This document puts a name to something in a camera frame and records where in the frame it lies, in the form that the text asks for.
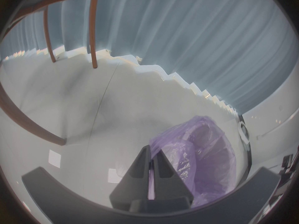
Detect blue-green curtain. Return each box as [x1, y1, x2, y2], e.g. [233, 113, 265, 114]
[5, 0, 298, 116]

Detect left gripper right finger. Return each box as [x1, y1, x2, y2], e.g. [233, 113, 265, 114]
[152, 149, 194, 206]

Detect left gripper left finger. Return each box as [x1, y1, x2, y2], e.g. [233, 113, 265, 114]
[109, 145, 151, 210]

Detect purple plastic bag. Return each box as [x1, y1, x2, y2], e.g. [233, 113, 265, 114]
[149, 116, 237, 207]

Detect white trash bin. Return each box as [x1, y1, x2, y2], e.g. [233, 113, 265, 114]
[161, 121, 236, 202]

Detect white and blue litter box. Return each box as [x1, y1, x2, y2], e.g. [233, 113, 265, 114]
[238, 121, 250, 151]

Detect white wooden chair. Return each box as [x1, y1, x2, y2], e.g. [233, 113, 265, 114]
[0, 0, 101, 146]

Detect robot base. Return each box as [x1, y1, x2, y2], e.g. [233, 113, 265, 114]
[266, 145, 299, 219]

